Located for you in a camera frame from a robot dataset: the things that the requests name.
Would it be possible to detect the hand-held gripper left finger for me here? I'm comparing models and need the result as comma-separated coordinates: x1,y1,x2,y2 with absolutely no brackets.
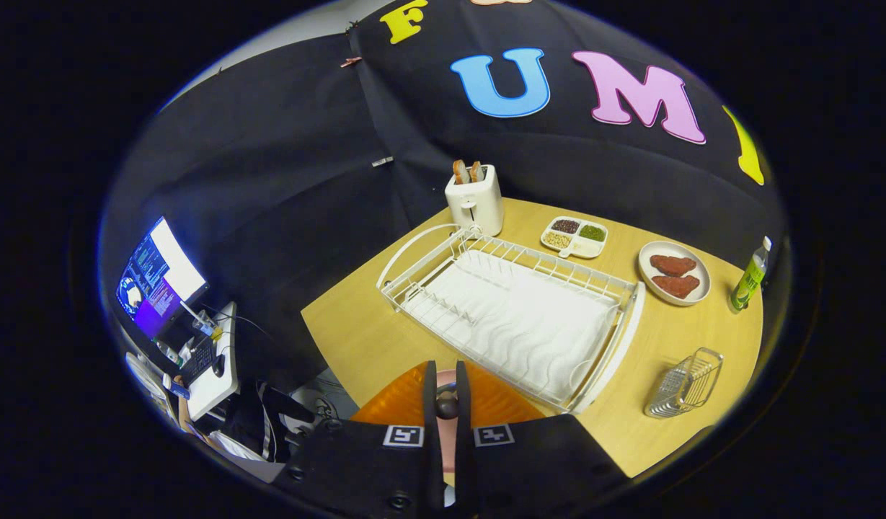
273,360,443,519

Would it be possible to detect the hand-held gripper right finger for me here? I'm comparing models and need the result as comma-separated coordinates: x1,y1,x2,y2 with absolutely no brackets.
453,360,627,519

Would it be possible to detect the pink plate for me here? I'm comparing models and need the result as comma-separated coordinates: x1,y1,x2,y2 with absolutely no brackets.
437,369,460,487

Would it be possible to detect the white wire dish rack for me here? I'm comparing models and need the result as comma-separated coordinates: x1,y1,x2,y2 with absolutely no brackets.
376,223,647,415

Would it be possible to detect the silver wire basket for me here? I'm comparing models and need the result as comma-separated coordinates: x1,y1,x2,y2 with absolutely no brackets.
644,347,724,419

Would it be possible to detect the white divided snack dish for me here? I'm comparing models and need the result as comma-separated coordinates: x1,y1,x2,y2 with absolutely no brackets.
541,216,609,260

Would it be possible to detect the cream plate with meat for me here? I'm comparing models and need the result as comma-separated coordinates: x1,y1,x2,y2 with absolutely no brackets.
638,240,712,307

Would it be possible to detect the white toaster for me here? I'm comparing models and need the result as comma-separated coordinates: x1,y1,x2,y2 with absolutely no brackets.
444,164,505,237

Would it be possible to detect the white side desk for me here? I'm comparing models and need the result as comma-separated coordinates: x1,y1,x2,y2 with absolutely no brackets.
185,301,240,422

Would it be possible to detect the black keyboard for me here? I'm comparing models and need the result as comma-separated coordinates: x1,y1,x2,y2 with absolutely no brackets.
179,337,217,388

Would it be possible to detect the brown meat piece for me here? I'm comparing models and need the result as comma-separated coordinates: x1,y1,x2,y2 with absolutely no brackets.
652,275,701,300
650,254,698,278

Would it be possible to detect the black backdrop cloth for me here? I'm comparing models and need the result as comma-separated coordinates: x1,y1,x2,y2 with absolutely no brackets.
100,0,786,394

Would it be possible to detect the computer monitor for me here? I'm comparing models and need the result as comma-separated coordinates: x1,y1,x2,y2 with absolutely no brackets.
116,216,209,340

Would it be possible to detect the green drink bottle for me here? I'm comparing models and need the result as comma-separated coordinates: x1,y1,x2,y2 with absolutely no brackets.
729,236,773,314

